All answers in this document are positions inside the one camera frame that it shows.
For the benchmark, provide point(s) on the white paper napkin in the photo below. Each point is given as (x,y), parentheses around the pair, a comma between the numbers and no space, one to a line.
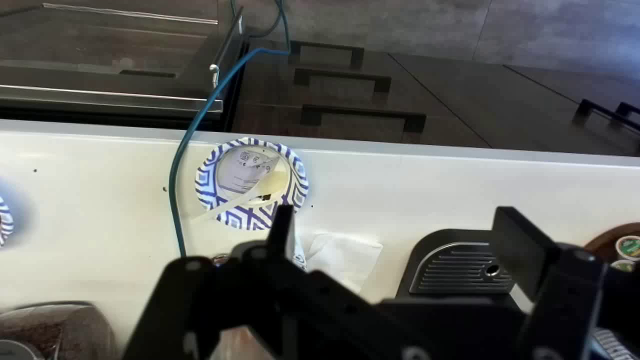
(340,256)

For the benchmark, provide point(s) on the dark wood cabinet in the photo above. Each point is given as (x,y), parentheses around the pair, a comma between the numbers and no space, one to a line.
(481,100)

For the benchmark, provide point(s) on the black silver Keurig coffee maker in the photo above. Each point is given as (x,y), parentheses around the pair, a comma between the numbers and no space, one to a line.
(461,266)

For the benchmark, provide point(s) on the blue patterned paper plate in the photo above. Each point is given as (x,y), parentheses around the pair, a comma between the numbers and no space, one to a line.
(5,220)
(221,172)

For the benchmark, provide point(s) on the glass coffee carafe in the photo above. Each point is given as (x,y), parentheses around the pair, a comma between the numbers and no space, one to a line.
(61,330)

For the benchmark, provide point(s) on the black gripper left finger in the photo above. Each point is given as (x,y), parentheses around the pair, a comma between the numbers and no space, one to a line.
(281,232)

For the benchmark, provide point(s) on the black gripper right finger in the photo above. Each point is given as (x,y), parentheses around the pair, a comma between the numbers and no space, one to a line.
(533,256)

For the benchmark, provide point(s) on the coffee pod green lid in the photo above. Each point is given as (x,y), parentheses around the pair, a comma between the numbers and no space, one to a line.
(629,247)

